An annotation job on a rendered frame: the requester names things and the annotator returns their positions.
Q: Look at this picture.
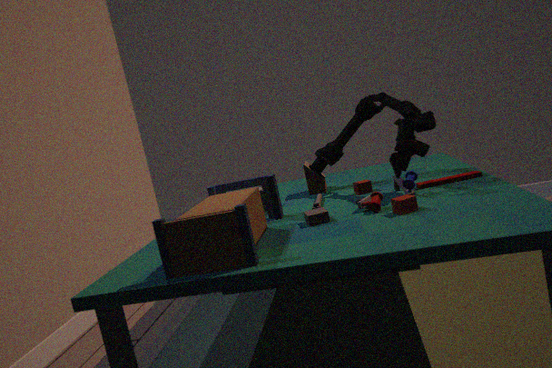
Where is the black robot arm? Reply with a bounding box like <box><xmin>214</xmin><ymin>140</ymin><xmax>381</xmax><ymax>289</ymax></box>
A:
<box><xmin>310</xmin><ymin>93</ymin><xmax>437</xmax><ymax>176</ymax></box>

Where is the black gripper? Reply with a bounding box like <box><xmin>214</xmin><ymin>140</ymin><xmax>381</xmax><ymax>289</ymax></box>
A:
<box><xmin>389</xmin><ymin>132</ymin><xmax>420</xmax><ymax>178</ymax></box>

